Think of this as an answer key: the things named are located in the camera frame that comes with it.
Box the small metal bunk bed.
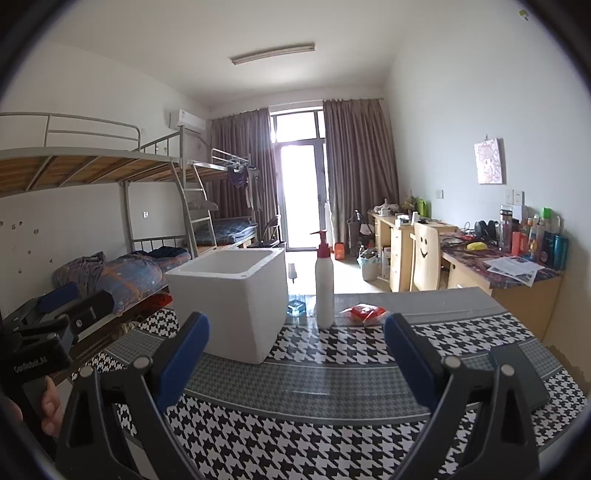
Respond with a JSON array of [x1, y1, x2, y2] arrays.
[[191, 148, 259, 252]]

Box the wide brown curtain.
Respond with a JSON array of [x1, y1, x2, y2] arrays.
[[322, 98, 400, 252]]

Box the black headphones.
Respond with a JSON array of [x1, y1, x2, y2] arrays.
[[473, 220, 502, 243]]

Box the wooden desk row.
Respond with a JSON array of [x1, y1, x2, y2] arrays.
[[438, 231, 564, 342]]

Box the large metal bunk bed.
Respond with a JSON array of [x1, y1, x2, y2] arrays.
[[0, 112, 218, 333]]

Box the plain wooden desk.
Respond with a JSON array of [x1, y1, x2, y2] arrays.
[[367, 208, 460, 292]]

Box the teal tumbler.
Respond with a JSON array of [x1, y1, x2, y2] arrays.
[[553, 234, 570, 271]]

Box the black folding chair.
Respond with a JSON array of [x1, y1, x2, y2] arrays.
[[252, 216, 282, 250]]

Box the ceiling tube light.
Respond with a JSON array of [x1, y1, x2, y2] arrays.
[[231, 42, 316, 65]]

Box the dark blue bedding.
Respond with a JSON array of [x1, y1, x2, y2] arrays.
[[134, 247, 190, 261]]

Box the blue orange bedding bundle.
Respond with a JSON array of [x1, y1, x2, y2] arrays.
[[88, 254, 164, 315]]

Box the grey purple garment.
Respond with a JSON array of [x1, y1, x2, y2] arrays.
[[53, 251, 109, 298]]

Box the white pump bottle red cap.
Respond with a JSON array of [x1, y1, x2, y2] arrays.
[[309, 230, 335, 329]]

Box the white foam box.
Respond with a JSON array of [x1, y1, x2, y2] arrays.
[[164, 247, 288, 365]]

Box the white air conditioner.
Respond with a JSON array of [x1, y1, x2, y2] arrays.
[[168, 109, 207, 134]]

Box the wooden smiley chair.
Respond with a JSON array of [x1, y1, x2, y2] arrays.
[[411, 222, 441, 292]]

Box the houndstooth tablecloth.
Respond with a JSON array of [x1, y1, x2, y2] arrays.
[[83, 286, 589, 480]]

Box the metal bunk ladder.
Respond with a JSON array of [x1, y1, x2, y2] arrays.
[[173, 161, 218, 252]]

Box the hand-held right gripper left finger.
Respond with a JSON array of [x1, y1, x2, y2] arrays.
[[55, 311, 211, 480]]

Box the glass balcony door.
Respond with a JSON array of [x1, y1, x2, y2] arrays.
[[269, 107, 329, 252]]

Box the lined trash bin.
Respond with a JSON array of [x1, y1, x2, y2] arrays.
[[359, 249, 382, 281]]

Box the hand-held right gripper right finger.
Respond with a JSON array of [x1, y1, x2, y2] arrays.
[[383, 313, 541, 480]]

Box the blue checked quilt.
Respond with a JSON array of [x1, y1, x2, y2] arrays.
[[194, 217, 259, 245]]

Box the narrow brown curtain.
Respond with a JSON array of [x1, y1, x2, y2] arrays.
[[210, 107, 278, 250]]

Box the dark hanging clothes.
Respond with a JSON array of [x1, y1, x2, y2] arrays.
[[226, 164, 259, 190]]

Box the dark lidded water bottle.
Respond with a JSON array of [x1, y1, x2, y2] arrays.
[[499, 205, 514, 254]]

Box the black bag with handle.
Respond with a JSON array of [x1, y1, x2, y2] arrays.
[[347, 210, 375, 257]]

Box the person's left hand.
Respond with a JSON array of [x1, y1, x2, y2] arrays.
[[39, 375, 63, 437]]

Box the orange toiletry bottle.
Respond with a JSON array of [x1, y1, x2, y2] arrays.
[[527, 217, 541, 261]]

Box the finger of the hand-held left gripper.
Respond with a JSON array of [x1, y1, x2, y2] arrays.
[[60, 290, 115, 347], [9, 281, 81, 324]]

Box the printed paper sheets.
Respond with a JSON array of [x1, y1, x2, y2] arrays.
[[484, 255, 546, 284]]

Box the pink wall picture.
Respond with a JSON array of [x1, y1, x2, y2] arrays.
[[474, 137, 506, 185]]

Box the red snack packet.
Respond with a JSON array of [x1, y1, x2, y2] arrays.
[[342, 304, 387, 326]]

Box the glass bottle blue liquid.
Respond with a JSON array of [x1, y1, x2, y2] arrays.
[[287, 263, 308, 317]]

